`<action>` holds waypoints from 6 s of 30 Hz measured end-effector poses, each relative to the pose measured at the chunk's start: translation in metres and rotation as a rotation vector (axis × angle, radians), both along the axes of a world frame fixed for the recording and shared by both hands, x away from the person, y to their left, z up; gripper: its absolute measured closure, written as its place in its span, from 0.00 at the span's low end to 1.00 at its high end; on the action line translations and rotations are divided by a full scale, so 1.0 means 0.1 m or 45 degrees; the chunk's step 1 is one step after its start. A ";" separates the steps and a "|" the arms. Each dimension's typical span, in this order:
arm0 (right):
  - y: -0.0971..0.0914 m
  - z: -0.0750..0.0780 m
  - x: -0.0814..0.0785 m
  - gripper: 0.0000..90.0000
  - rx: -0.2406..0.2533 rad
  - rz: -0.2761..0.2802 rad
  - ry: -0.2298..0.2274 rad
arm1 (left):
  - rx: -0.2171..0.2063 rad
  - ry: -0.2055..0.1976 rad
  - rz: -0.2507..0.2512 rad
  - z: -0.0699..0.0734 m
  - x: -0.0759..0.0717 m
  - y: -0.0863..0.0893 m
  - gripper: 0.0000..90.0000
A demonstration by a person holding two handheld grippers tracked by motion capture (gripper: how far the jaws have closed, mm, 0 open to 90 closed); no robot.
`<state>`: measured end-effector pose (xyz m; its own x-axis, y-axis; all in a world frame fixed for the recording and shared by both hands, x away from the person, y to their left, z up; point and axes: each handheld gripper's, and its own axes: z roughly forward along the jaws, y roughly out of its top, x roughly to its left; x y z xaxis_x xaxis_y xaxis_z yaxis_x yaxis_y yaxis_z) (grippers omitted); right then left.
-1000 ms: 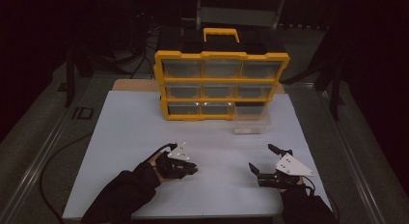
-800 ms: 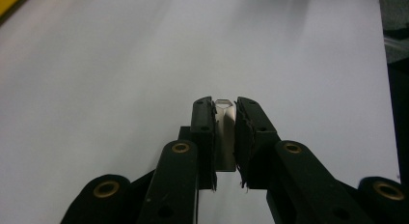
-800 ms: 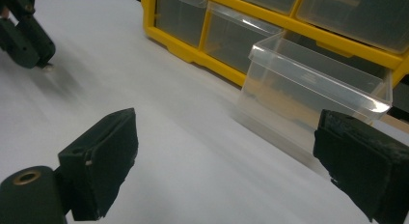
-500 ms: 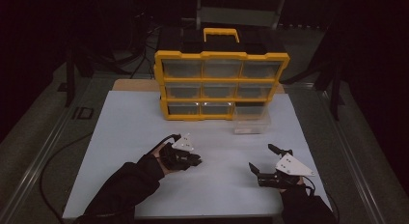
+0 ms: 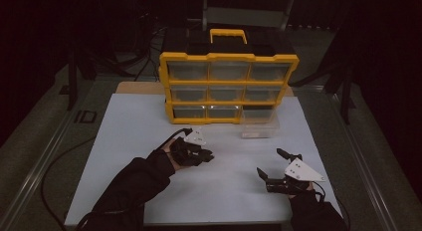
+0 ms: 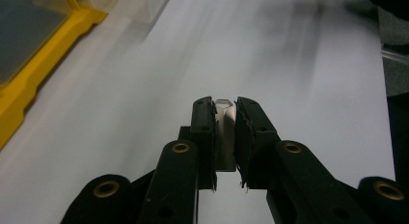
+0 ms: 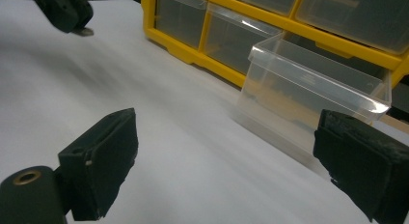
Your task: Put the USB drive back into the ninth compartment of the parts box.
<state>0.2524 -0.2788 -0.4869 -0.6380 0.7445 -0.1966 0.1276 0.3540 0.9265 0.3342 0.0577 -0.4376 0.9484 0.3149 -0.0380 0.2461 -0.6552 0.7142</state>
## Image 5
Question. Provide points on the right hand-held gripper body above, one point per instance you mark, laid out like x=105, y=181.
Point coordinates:
x=303, y=173

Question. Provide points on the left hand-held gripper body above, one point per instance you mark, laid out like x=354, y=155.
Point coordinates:
x=187, y=154

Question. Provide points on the single clear plastic drawer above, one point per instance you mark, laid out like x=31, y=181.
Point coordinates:
x=260, y=129

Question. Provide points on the yellow black drawer organizer cabinet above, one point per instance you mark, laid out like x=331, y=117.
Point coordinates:
x=219, y=82

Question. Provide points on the person's right hand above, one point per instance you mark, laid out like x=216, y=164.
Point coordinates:
x=311, y=187

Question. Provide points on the person's left hand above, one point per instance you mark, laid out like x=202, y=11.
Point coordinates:
x=168, y=146

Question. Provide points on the white table cover sheet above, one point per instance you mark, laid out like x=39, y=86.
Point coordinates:
x=225, y=187

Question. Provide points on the black stand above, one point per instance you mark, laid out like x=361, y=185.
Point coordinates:
x=345, y=98

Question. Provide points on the set of clear organizer drawers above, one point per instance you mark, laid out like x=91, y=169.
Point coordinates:
x=188, y=71

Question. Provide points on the metal floor rail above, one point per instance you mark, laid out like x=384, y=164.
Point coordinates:
x=36, y=171
x=368, y=171

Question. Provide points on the grey metal frame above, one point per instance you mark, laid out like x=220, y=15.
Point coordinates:
x=245, y=16

